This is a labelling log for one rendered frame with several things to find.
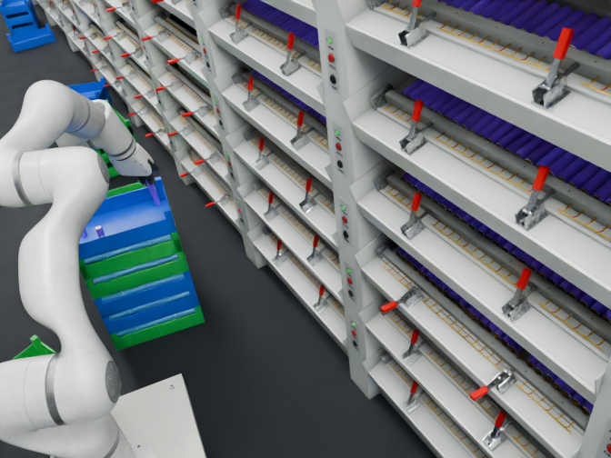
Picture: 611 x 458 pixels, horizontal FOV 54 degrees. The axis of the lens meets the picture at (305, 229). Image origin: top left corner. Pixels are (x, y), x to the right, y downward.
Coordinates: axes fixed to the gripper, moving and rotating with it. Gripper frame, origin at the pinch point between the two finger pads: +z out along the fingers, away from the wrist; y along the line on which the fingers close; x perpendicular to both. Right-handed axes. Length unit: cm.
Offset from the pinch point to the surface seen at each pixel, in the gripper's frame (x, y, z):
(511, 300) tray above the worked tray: -47, 96, -42
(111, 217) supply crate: -7.0, -15.6, 13.2
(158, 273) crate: -21.7, 0.2, 21.9
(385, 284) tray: -34, 73, -12
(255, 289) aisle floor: -13, 22, 55
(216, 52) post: 32.2, 21.0, -16.0
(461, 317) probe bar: -44, 89, -21
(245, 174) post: 15.2, 21.7, 22.6
